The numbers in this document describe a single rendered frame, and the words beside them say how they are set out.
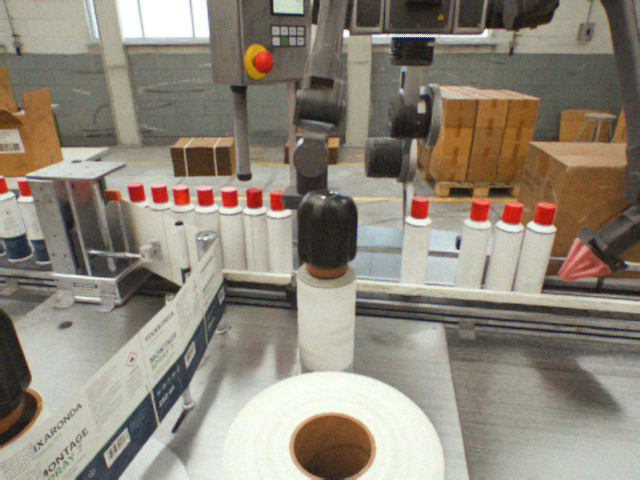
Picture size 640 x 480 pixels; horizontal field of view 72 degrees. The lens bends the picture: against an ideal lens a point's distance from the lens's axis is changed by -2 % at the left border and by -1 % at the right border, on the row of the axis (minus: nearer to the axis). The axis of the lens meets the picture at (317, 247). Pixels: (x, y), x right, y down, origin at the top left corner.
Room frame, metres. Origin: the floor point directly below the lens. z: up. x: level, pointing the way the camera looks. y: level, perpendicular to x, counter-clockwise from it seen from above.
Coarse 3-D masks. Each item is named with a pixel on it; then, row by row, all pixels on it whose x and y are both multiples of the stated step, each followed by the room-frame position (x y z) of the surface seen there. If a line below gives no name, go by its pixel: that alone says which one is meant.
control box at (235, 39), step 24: (216, 0) 0.89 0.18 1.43; (240, 0) 0.85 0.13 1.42; (264, 0) 0.89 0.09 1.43; (216, 24) 0.89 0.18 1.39; (240, 24) 0.85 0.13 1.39; (264, 24) 0.89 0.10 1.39; (288, 24) 0.93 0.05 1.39; (216, 48) 0.90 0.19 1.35; (240, 48) 0.85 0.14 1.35; (264, 48) 0.88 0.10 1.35; (288, 48) 0.93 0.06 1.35; (216, 72) 0.90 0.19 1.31; (240, 72) 0.85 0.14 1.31; (288, 72) 0.93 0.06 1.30
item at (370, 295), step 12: (0, 264) 0.93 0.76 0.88; (12, 264) 0.93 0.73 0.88; (24, 264) 0.93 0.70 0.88; (36, 264) 0.92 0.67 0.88; (156, 276) 0.87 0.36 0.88; (252, 288) 0.82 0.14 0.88; (264, 288) 0.82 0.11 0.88; (276, 288) 0.82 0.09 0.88; (384, 300) 0.77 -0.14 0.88; (396, 300) 0.77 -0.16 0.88; (408, 300) 0.77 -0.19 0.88; (420, 300) 0.77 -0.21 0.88; (432, 300) 0.77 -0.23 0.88; (444, 300) 0.77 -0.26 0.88; (456, 300) 0.77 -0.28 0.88; (468, 300) 0.77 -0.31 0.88; (480, 300) 0.77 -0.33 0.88; (636, 300) 0.77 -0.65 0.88; (528, 312) 0.73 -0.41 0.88; (540, 312) 0.73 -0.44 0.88; (552, 312) 0.72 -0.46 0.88; (564, 312) 0.72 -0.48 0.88; (576, 312) 0.72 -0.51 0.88; (588, 312) 0.72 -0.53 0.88; (600, 312) 0.72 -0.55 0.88; (612, 312) 0.72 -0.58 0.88
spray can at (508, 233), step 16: (512, 208) 0.76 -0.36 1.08; (496, 224) 0.78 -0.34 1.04; (512, 224) 0.76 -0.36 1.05; (496, 240) 0.77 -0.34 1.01; (512, 240) 0.75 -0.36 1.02; (496, 256) 0.76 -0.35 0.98; (512, 256) 0.75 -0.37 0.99; (496, 272) 0.76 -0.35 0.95; (512, 272) 0.75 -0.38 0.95; (496, 288) 0.75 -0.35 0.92; (496, 304) 0.75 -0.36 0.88
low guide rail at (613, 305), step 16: (224, 272) 0.83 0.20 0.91; (240, 272) 0.82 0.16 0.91; (256, 272) 0.82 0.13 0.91; (368, 288) 0.78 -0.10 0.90; (384, 288) 0.77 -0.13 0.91; (400, 288) 0.77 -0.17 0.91; (416, 288) 0.76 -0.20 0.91; (432, 288) 0.76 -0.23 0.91; (448, 288) 0.76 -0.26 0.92; (464, 288) 0.76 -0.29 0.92; (544, 304) 0.72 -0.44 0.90; (560, 304) 0.72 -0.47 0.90; (576, 304) 0.71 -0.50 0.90; (592, 304) 0.71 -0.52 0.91; (608, 304) 0.71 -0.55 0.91; (624, 304) 0.70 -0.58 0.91
